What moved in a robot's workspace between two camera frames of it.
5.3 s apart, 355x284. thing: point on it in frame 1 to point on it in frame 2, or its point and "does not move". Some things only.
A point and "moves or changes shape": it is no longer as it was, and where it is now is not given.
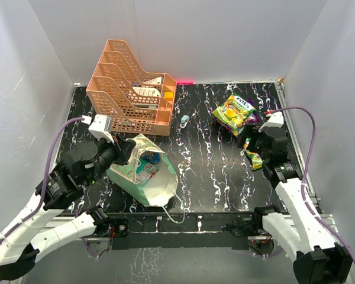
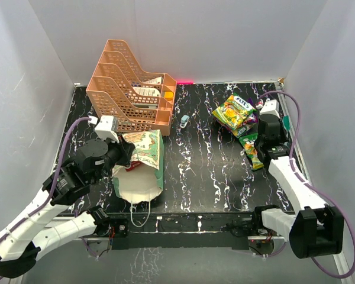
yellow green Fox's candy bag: x=234 y=113 does not move
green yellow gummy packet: x=255 y=158 does not move
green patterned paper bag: x=148 y=174 moves or changes shape
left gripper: x=125 y=149 does not move
